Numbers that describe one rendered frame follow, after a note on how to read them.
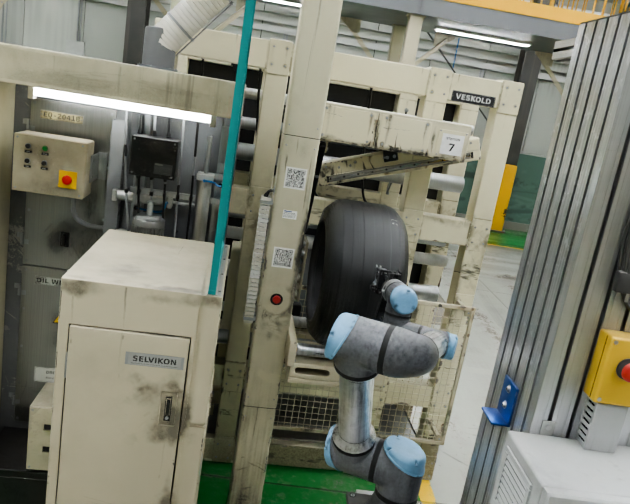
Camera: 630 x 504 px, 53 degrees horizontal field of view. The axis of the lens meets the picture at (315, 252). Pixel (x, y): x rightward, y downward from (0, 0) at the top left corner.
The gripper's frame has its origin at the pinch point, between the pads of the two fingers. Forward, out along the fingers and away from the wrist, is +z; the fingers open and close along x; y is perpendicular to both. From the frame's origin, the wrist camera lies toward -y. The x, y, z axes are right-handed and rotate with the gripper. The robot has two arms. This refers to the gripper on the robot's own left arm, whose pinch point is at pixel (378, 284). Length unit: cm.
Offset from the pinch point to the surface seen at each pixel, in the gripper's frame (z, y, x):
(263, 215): 19.2, 16.2, 40.5
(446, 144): 41, 52, -28
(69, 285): -46, -2, 88
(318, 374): 17.0, -39.1, 12.8
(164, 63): 41, 65, 83
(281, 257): 19.7, 2.0, 32.1
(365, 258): 2.8, 7.8, 5.2
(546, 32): 529, 229, -280
